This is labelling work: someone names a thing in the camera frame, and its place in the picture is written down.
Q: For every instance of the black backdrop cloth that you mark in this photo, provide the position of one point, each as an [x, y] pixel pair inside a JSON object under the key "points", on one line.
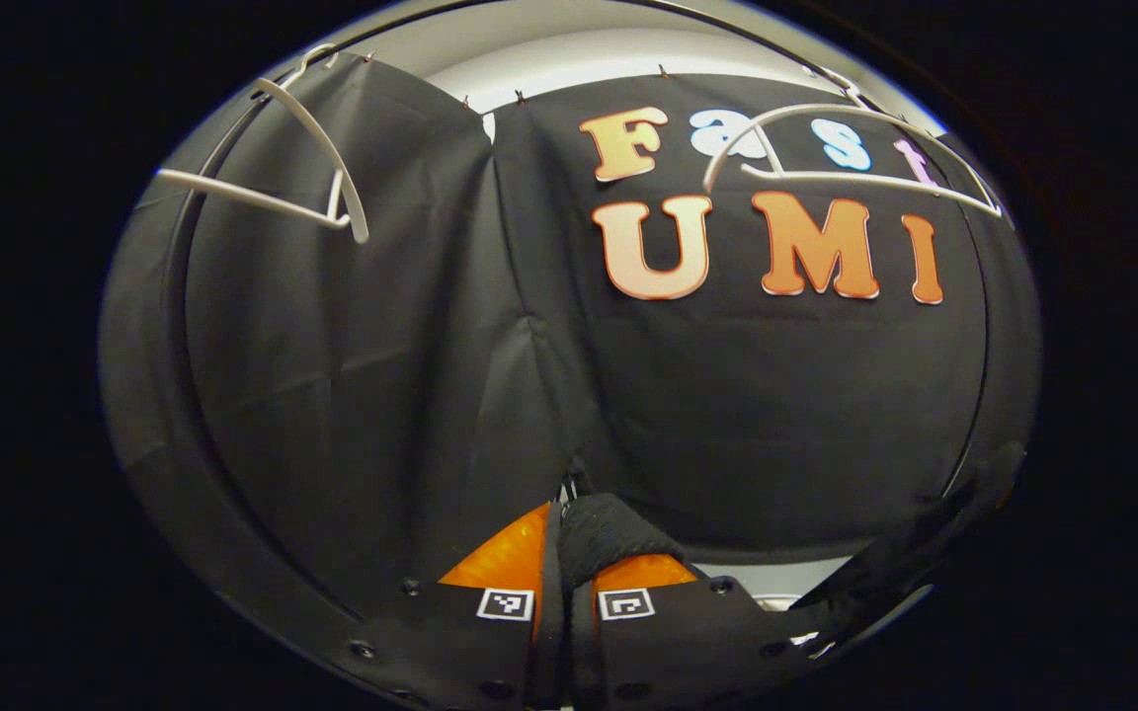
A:
{"points": [[381, 346]]}

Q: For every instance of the black ribbed jacket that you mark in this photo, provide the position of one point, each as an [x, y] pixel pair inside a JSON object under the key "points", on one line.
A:
{"points": [[609, 528]]}

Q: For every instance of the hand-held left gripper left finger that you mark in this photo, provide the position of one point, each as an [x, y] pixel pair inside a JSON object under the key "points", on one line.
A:
{"points": [[470, 652]]}

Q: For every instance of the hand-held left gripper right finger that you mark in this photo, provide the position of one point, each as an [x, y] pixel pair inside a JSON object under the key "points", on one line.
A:
{"points": [[688, 652]]}

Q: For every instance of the white clothes hanger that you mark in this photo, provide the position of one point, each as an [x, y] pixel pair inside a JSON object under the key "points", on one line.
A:
{"points": [[826, 178], [322, 143]]}

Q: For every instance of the black clothes rack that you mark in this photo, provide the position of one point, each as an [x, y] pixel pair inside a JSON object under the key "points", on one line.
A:
{"points": [[184, 316]]}

